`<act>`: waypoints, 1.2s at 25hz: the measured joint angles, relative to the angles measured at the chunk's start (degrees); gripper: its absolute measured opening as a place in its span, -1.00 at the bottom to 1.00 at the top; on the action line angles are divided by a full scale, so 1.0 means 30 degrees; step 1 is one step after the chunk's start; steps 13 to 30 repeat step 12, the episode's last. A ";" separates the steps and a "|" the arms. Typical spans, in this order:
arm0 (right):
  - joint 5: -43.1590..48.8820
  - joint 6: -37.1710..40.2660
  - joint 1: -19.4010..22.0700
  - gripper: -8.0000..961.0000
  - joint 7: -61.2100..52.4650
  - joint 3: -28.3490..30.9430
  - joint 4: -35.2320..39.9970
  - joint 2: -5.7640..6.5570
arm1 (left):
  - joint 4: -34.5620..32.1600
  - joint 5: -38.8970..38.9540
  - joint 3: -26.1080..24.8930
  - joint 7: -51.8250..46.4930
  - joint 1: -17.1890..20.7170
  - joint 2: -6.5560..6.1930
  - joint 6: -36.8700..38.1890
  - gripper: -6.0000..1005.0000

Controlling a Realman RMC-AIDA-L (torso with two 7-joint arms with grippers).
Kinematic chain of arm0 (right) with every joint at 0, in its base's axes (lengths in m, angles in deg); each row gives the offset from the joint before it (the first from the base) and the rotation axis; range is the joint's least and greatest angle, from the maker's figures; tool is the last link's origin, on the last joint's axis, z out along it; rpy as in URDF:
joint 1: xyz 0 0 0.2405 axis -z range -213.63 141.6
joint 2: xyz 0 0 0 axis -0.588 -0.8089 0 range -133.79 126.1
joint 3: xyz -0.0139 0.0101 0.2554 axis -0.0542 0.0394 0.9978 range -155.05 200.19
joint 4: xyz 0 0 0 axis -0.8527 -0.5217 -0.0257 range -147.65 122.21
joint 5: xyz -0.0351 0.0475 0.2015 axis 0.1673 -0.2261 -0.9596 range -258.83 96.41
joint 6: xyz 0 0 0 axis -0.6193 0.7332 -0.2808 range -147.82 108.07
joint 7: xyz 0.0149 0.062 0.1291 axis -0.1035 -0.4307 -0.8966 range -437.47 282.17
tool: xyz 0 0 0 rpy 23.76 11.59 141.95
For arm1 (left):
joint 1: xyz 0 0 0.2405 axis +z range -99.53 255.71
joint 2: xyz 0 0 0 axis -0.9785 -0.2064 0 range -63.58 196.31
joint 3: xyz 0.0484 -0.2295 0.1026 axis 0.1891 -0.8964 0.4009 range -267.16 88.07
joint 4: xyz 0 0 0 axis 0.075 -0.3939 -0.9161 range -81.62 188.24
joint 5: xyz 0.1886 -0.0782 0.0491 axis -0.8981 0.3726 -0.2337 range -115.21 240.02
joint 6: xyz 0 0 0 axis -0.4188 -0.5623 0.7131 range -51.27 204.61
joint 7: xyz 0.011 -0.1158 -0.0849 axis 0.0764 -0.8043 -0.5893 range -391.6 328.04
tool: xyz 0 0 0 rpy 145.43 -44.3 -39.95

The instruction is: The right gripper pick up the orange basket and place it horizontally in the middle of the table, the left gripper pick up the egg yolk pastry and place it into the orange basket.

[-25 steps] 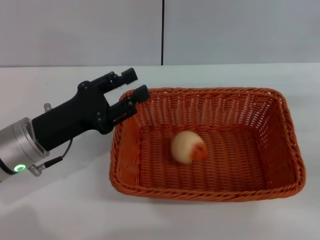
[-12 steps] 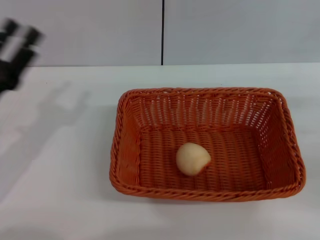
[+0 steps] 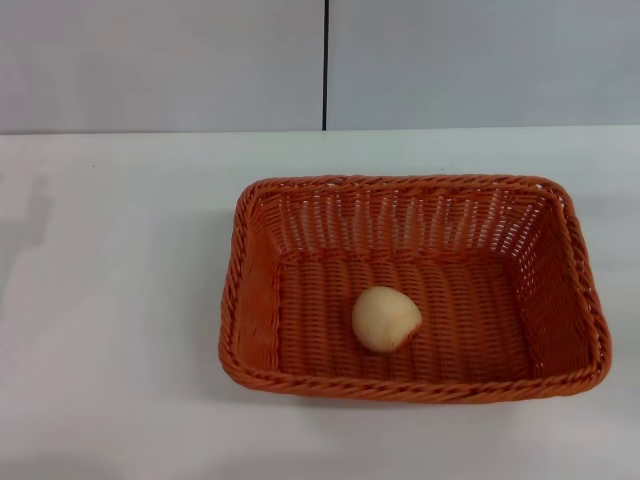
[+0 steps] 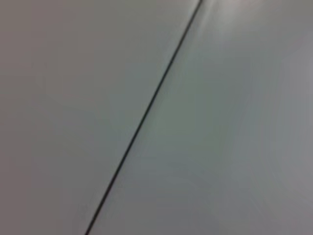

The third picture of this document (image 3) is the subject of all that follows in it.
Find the black vertical wall strip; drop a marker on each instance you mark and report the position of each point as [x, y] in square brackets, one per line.
[325, 60]

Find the pale artificial peach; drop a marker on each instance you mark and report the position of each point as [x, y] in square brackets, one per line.
[382, 320]

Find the orange woven plastic basket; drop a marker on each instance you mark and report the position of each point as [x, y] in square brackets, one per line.
[450, 325]

